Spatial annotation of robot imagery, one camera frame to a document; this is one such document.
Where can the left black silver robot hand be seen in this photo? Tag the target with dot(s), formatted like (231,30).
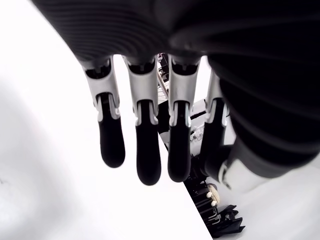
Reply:
(225,37)

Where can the black cabinet on casters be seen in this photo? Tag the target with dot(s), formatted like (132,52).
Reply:
(163,117)

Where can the cream padded object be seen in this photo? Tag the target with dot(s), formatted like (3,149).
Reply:
(212,192)

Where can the black equipment case row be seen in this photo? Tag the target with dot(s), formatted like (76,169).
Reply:
(200,197)

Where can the white frame wooden desk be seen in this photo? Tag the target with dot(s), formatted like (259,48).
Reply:
(162,80)

